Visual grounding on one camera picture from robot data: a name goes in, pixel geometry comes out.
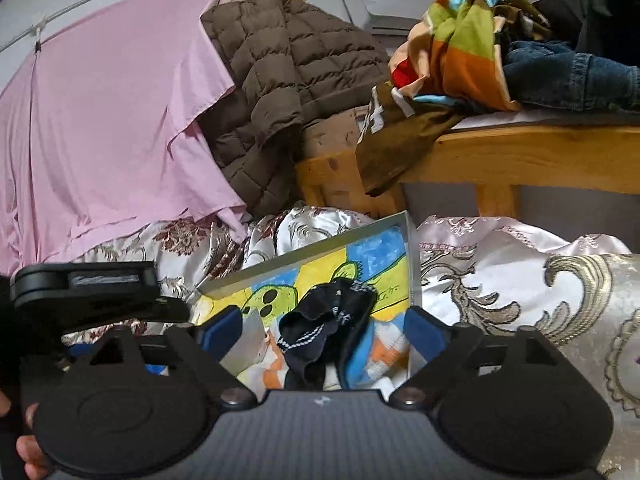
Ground pink bed sheet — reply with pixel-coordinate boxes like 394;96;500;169
0;0;248;278

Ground floral satin quilt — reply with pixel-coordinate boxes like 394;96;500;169
65;202;640;480

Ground person's left hand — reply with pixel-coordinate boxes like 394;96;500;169
15;401;52;480

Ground dark jacket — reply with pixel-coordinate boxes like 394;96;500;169
532;0;640;68

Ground brown puffer jacket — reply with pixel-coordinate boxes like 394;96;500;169
200;0;391;218

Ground cardboard box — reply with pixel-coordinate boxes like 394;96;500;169
302;107;371;158

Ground olive brown cloth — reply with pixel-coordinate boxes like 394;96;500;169
356;82;471;197

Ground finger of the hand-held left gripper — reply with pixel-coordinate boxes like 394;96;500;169
62;296;192;333
11;261;160;310

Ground black sock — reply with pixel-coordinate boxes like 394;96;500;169
277;280;378;391

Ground white air conditioner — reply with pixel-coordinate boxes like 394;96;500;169
341;0;426;31

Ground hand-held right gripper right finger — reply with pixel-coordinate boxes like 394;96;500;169
389;305;571;408

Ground wooden bed frame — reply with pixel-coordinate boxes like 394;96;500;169
295;125;640;221

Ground colourful patchwork blanket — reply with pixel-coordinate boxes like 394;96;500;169
390;0;551;113

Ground blue denim jeans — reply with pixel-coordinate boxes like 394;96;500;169
502;40;640;113

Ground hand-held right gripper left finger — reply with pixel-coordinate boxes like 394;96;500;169
67;305;257;409

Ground grey box with cartoon picture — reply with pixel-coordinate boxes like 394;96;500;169
192;212;426;393

